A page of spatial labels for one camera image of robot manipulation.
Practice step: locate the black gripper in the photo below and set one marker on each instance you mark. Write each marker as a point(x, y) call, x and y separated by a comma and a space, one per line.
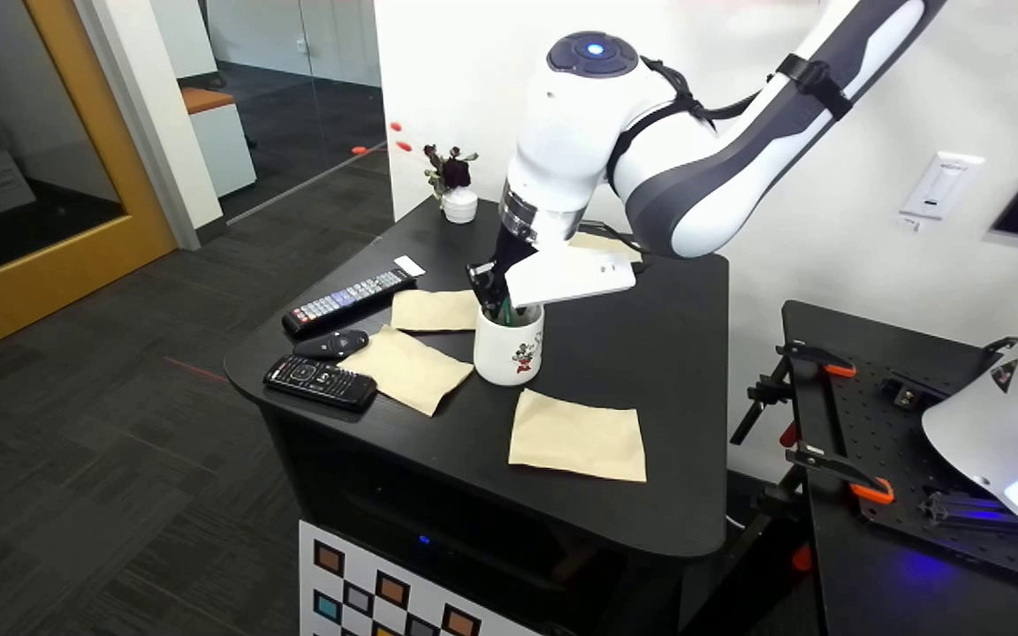
point(509, 248)

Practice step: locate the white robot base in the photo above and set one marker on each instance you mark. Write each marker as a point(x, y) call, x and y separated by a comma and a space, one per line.
point(990, 438)

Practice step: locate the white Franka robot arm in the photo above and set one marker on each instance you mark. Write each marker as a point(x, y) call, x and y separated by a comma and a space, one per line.
point(581, 120)

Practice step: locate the white printed mug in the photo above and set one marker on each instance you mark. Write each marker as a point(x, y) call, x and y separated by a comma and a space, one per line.
point(509, 356)

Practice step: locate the small white card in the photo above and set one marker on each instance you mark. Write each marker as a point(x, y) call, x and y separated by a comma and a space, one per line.
point(407, 266)

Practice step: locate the small white round vase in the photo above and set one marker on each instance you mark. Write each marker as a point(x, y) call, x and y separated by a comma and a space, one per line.
point(457, 211)

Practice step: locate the long remote with coloured buttons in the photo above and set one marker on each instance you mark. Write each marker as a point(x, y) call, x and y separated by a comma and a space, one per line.
point(352, 303)

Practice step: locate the small black oval remote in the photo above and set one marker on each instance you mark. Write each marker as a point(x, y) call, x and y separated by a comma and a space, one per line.
point(333, 346)

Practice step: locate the black remote control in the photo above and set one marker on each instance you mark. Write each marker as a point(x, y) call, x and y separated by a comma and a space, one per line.
point(319, 383)

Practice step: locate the black square table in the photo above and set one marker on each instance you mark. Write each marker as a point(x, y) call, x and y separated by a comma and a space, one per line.
point(333, 473)

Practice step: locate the colour checker calibration board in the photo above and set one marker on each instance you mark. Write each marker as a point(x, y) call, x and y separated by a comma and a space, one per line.
point(352, 588)

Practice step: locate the white cabinet with wood top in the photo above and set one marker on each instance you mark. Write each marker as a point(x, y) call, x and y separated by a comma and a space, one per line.
point(219, 143)

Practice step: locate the yellow wooden framed glass door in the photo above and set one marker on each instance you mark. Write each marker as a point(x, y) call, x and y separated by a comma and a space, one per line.
point(60, 266)

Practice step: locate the black perforated robot table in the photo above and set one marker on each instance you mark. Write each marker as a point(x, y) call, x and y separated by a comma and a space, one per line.
point(874, 568)

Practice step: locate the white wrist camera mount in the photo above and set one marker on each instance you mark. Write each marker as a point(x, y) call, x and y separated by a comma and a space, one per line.
point(565, 276)

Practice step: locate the white wall plate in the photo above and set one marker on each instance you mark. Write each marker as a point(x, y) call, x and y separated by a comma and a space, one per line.
point(941, 184)

